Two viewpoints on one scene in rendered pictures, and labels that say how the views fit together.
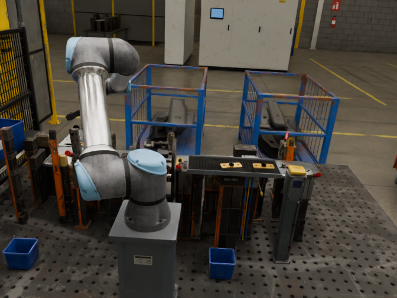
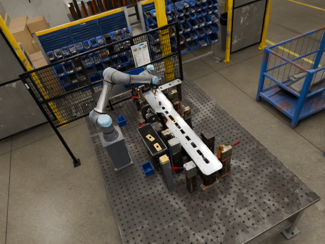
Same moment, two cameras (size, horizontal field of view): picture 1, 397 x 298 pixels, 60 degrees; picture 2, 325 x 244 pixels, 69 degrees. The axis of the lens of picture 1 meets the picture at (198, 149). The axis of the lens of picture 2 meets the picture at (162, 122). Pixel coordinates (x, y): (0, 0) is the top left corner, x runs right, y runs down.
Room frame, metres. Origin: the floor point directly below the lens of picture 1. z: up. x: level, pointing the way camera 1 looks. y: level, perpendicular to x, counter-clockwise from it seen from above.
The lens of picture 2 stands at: (0.93, -1.56, 2.66)
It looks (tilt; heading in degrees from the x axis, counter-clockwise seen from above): 43 degrees down; 72
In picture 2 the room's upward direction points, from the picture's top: 11 degrees counter-clockwise
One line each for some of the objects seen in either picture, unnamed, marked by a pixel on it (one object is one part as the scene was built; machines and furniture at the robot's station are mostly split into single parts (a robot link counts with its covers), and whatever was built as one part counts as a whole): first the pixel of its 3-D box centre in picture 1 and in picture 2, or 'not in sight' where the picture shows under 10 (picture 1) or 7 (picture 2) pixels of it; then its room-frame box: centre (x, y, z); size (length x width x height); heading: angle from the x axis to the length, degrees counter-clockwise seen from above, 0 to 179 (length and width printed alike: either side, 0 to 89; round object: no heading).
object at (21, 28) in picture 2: not in sight; (37, 43); (0.20, 5.00, 0.52); 1.20 x 0.80 x 1.05; 86
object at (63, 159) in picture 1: (66, 188); not in sight; (1.45, 0.63, 0.88); 0.04 x 0.04 x 0.36; 1
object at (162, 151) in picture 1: (155, 190); (153, 127); (1.37, 0.19, 0.94); 0.18 x 0.13 x 0.49; 91
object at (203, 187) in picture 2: not in sight; (209, 175); (1.59, -0.54, 0.84); 0.18 x 0.06 x 0.29; 1
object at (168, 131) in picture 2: (210, 198); (169, 144); (1.43, -0.07, 0.89); 0.13 x 0.11 x 0.38; 1
